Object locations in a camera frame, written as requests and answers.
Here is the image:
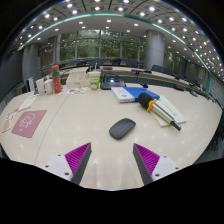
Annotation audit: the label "colourful leaflet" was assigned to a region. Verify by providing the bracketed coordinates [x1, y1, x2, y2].
[59, 86, 88, 96]

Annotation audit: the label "pink printed mouse pad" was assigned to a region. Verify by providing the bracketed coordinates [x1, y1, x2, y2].
[10, 109, 48, 139]

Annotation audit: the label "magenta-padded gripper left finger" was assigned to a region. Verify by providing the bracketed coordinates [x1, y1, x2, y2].
[42, 142, 93, 186]

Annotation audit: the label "cream booklet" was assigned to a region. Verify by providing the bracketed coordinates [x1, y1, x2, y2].
[151, 95, 188, 128]

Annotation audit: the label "white red-headed paper sheet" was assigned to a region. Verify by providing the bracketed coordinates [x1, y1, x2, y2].
[17, 94, 39, 113]

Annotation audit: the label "beige cardboard box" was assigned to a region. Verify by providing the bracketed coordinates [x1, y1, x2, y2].
[65, 72, 90, 89]

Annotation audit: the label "blue and white book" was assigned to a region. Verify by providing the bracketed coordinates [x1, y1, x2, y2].
[110, 86, 161, 104]

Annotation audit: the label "black computer mouse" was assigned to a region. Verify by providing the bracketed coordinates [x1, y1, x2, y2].
[108, 117, 137, 140]

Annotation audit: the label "green-printed paper cup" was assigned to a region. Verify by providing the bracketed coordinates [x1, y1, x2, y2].
[87, 70, 102, 91]

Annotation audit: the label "dark office chairs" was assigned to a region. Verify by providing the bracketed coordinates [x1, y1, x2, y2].
[69, 58, 214, 98]

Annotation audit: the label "black-headed handheld microphone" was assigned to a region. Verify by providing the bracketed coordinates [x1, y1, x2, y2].
[137, 92, 183, 132]

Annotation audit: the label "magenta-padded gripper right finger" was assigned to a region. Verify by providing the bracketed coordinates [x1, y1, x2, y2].
[132, 143, 183, 186]

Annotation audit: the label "ceiling lights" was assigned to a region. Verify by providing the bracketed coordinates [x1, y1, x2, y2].
[18, 0, 218, 68]

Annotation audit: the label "red thermos bottle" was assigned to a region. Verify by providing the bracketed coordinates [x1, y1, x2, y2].
[51, 64, 63, 94]

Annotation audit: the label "white lidded mug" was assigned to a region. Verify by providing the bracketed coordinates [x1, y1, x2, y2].
[43, 79, 54, 95]

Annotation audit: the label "black desk microphone console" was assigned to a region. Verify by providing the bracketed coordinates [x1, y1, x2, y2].
[100, 71, 149, 91]

